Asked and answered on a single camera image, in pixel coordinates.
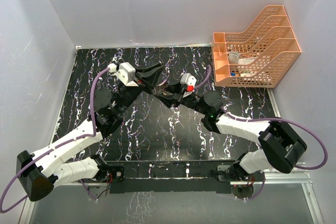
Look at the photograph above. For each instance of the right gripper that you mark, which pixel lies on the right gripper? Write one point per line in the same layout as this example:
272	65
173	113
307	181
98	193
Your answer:
175	97

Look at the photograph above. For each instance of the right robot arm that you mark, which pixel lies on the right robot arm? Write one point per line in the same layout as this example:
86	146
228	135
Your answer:
281	146

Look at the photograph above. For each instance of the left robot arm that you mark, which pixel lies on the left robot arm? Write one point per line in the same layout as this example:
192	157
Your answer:
113	91

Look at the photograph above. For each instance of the black base frame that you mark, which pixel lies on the black base frame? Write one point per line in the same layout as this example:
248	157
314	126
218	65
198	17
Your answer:
210	185

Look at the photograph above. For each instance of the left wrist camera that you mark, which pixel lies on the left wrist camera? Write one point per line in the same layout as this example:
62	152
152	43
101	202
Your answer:
126	74

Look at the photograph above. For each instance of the metal keyring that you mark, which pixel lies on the metal keyring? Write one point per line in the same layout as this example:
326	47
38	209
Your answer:
162	85

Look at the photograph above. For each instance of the papers in organizer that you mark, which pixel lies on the papers in organizer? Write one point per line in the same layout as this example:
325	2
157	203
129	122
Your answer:
237	58

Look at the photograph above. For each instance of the orange file organizer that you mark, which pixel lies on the orange file organizer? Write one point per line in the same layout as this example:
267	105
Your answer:
270	38

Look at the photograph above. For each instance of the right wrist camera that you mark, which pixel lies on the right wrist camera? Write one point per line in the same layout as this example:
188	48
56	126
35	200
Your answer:
190	81

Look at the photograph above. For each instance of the aluminium rail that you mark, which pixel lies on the aluminium rail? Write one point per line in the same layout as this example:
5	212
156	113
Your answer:
296	174

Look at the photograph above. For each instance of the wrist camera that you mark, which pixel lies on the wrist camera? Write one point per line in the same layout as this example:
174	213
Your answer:
190	81
126	74

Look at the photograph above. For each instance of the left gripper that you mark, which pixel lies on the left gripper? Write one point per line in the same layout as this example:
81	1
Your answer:
151	73

